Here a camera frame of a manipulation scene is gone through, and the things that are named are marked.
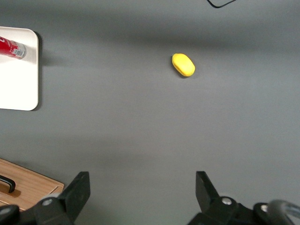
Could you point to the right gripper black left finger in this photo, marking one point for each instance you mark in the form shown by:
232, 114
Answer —
68, 204

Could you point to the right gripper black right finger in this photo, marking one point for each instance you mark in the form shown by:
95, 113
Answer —
215, 211

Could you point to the beige plastic tray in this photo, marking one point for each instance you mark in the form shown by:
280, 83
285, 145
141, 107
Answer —
18, 89

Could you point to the oak wooden drawer cabinet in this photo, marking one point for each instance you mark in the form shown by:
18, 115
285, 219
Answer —
35, 185

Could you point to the plain wooden drawer front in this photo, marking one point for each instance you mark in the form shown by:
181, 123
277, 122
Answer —
30, 185

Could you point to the dark grey table mat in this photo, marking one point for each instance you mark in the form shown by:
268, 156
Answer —
140, 117

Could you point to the yellow sponge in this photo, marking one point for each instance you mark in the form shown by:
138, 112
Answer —
184, 65

